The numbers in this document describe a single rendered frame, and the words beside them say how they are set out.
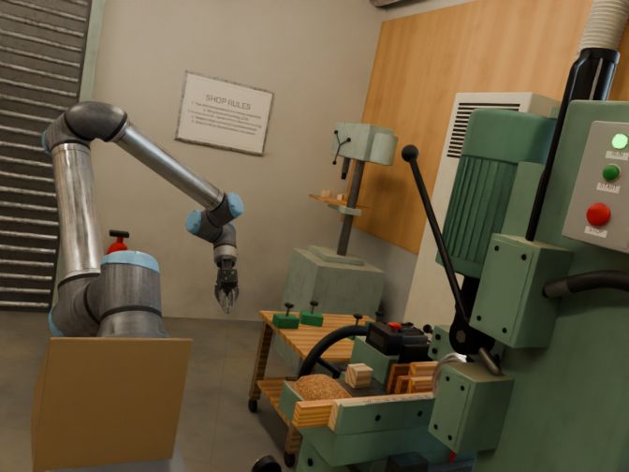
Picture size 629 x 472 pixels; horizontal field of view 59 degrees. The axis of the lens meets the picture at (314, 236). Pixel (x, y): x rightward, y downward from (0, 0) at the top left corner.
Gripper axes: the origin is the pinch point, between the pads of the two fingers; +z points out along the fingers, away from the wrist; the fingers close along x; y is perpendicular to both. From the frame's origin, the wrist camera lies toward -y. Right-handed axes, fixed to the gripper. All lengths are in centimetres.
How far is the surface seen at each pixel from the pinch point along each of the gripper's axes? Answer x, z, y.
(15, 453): -78, 32, -57
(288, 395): 2, 57, 81
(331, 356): 47, 8, -30
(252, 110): 34, -195, -88
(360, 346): 22, 44, 72
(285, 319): 32, -17, -46
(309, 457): 8, 67, 70
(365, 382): 19, 55, 79
